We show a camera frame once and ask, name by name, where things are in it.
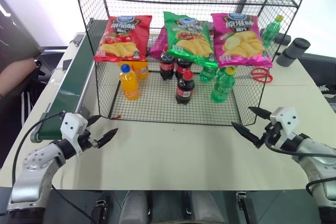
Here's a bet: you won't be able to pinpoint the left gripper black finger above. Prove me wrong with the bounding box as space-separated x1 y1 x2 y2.
95 127 119 149
88 115 101 128

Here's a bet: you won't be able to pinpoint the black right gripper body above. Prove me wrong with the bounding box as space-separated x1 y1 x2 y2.
260 122 284 146

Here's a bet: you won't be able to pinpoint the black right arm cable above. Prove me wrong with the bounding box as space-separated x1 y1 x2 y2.
263 131 336 198

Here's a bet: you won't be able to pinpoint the dark grey rounded shape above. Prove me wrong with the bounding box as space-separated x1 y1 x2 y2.
115 189 151 224
188 189 227 224

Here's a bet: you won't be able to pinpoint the green conveyor belt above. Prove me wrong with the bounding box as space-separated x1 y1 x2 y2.
30 18 106 144

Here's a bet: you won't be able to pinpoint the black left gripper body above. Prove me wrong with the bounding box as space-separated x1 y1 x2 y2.
78 126 100 153

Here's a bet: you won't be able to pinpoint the green potato chips bag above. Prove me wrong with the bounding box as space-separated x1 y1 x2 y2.
163 11 219 69

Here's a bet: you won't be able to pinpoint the dark grey cylindrical device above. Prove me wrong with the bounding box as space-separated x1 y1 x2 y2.
274 33 311 67

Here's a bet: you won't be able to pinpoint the magenta potato chips bag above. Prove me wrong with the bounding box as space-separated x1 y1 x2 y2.
149 27 169 60
211 12 274 69

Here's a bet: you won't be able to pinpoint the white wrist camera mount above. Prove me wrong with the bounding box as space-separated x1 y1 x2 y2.
269 106 299 141
60 112 89 156

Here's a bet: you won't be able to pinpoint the black white-printed case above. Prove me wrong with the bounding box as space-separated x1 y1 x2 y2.
299 52 336 120

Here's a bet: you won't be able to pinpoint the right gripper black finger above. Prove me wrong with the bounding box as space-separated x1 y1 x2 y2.
231 122 264 149
248 106 271 120

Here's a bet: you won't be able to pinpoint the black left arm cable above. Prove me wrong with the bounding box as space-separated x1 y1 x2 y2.
11 112 98 224

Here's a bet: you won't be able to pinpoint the green soda bottle yellow cap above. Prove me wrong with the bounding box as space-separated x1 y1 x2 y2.
210 66 237 104
260 15 285 49
199 65 219 83

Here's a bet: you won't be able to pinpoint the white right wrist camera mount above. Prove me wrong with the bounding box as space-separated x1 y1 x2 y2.
269 106 299 141

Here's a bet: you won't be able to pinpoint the dark grey flat panel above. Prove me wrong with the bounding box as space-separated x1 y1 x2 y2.
0 0 44 60

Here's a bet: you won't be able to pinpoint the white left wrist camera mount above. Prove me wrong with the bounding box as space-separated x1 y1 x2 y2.
60 112 89 156

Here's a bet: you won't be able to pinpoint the red handled scissors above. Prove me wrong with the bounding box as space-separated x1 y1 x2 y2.
236 67 274 84

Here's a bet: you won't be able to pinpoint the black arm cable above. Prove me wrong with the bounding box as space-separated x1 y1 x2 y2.
11 112 98 224
263 131 336 198

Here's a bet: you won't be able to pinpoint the red potato chips bag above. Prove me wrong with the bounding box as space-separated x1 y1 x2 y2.
93 15 153 63

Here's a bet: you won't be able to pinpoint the orange soda bottle blue cap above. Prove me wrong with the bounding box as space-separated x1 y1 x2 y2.
119 63 140 101
118 60 150 80

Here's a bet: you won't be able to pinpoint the cola bottle red cap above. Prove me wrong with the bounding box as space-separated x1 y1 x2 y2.
159 45 177 81
175 57 194 80
175 69 196 105

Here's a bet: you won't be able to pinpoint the black wire mesh rack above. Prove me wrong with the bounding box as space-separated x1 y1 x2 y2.
71 0 314 127

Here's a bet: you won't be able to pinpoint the black white-striped trousers leg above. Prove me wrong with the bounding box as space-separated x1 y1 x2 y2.
0 62 49 168

